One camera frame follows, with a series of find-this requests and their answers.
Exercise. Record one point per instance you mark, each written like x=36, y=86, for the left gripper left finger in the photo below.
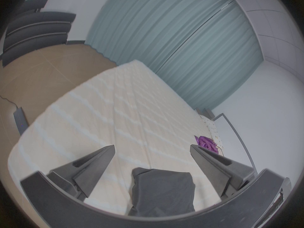
x=92, y=170

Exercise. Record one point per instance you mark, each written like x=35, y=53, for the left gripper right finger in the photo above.
x=216, y=170

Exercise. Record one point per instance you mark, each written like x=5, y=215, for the black T-shirt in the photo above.
x=163, y=191

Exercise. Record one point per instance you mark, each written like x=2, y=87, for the bed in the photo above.
x=106, y=115

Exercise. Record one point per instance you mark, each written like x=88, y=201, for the purple garment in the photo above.
x=206, y=144

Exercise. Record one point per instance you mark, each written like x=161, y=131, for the white printed pillow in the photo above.
x=213, y=129

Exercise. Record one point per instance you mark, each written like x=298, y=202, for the grey bedside table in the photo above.
x=205, y=113

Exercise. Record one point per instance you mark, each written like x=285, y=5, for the grey power strip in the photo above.
x=21, y=121

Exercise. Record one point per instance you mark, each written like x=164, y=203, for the black chest of drawers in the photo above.
x=38, y=30

